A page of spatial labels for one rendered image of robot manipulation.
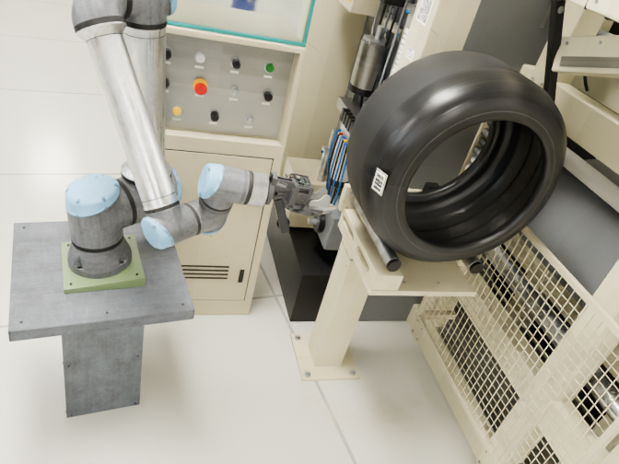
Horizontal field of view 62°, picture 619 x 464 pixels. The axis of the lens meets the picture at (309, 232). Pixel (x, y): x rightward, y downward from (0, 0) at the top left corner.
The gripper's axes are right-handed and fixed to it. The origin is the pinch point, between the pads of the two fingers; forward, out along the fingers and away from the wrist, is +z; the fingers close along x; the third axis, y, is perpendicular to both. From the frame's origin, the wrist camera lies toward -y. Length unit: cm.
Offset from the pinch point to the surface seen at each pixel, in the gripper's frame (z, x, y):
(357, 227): 18.1, 12.5, -12.3
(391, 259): 19.3, -10.0, -6.7
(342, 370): 49, 23, -94
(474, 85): 17.5, -8.2, 45.5
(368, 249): 18.3, 1.4, -12.3
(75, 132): -83, 231, -112
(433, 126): 10.2, -11.6, 34.4
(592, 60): 57, 5, 58
